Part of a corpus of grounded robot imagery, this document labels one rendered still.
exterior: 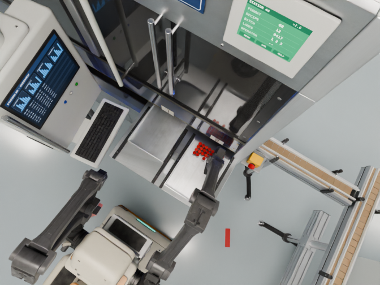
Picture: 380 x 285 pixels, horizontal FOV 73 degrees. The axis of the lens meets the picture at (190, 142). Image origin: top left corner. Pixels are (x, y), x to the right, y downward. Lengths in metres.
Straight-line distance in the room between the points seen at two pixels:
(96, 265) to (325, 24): 1.04
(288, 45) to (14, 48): 0.99
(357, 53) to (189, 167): 1.17
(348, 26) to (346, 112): 2.60
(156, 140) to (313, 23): 1.23
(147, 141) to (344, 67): 1.22
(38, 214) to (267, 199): 2.10
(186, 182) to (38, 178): 1.61
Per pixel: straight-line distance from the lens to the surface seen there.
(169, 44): 0.84
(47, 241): 0.99
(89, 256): 1.14
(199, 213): 0.96
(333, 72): 0.71
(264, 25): 0.66
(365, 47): 0.64
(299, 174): 1.71
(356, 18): 0.60
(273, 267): 2.65
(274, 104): 0.92
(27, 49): 1.27
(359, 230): 1.86
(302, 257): 2.13
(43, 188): 2.76
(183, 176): 1.59
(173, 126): 1.66
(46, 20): 1.31
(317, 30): 0.62
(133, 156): 1.64
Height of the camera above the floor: 2.46
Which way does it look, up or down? 75 degrees down
